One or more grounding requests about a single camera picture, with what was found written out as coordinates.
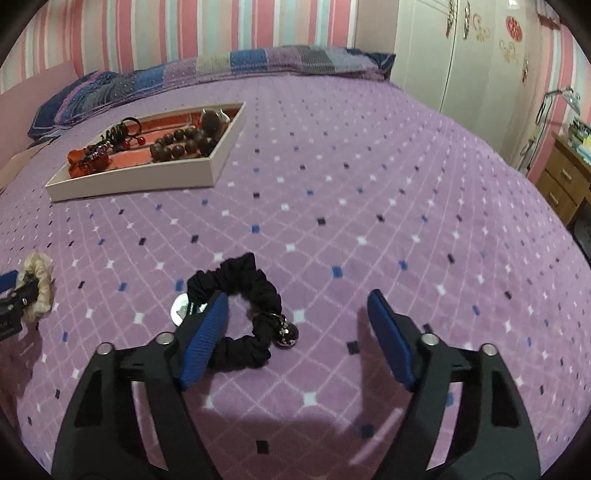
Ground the wooden nightstand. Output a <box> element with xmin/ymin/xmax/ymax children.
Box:
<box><xmin>536</xmin><ymin>133</ymin><xmax>591</xmax><ymax>228</ymax></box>

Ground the pink headboard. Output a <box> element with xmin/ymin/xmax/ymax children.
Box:
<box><xmin>0</xmin><ymin>60</ymin><xmax>78</xmax><ymax>190</ymax></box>

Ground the white wardrobe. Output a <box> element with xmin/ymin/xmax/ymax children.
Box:
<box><xmin>390</xmin><ymin>0</ymin><xmax>548</xmax><ymax>164</ymax></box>

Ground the striped patchwork pillow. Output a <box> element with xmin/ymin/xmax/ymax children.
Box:
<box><xmin>28</xmin><ymin>45</ymin><xmax>397</xmax><ymax>142</ymax></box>

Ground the metal desk lamp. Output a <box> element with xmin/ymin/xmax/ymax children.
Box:
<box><xmin>519</xmin><ymin>87</ymin><xmax>581</xmax><ymax>160</ymax></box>

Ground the small white ornament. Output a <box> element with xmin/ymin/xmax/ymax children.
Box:
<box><xmin>170</xmin><ymin>294</ymin><xmax>195</xmax><ymax>326</ymax></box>

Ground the brown wooden bead bracelet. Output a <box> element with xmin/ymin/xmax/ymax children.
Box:
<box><xmin>148</xmin><ymin>107</ymin><xmax>230</xmax><ymax>162</ymax></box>

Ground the clutter on nightstand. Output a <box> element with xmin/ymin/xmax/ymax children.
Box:
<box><xmin>567</xmin><ymin>111</ymin><xmax>591</xmax><ymax>160</ymax></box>

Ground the red bead hair tie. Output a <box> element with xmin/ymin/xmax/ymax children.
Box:
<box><xmin>119</xmin><ymin>116</ymin><xmax>149</xmax><ymax>151</ymax></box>

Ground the purple checked bedspread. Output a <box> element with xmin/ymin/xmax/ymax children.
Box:
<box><xmin>0</xmin><ymin>69</ymin><xmax>591</xmax><ymax>480</ymax></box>

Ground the black scrunchie with bell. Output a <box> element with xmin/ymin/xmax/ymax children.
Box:
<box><xmin>187</xmin><ymin>252</ymin><xmax>293</xmax><ymax>370</ymax></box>

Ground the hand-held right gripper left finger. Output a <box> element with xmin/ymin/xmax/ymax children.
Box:
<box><xmin>51</xmin><ymin>292</ymin><xmax>230</xmax><ymax>480</ymax></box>

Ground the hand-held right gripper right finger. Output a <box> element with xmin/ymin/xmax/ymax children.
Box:
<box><xmin>368</xmin><ymin>289</ymin><xmax>541</xmax><ymax>480</ymax></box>

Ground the brick print shallow box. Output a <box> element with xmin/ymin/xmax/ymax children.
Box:
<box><xmin>45</xmin><ymin>101</ymin><xmax>247</xmax><ymax>203</ymax></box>

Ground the cream fluffy scrunchie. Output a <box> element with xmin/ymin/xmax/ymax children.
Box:
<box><xmin>17</xmin><ymin>252</ymin><xmax>55</xmax><ymax>323</ymax></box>

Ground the orange fabric scrunchie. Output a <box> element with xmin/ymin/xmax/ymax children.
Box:
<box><xmin>67</xmin><ymin>146</ymin><xmax>112</xmax><ymax>179</ymax></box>

